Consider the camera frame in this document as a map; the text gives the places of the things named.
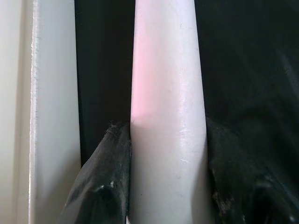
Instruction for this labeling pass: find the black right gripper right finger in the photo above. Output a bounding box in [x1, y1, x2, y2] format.
[206, 116, 295, 224]

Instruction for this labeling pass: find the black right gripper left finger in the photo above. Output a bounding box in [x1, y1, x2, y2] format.
[55, 120, 131, 224]

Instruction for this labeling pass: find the white plastic table leg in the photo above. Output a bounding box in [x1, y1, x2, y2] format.
[128, 0, 215, 224]

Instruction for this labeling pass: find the white plastic table top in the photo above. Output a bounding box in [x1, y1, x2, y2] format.
[0, 0, 81, 224]

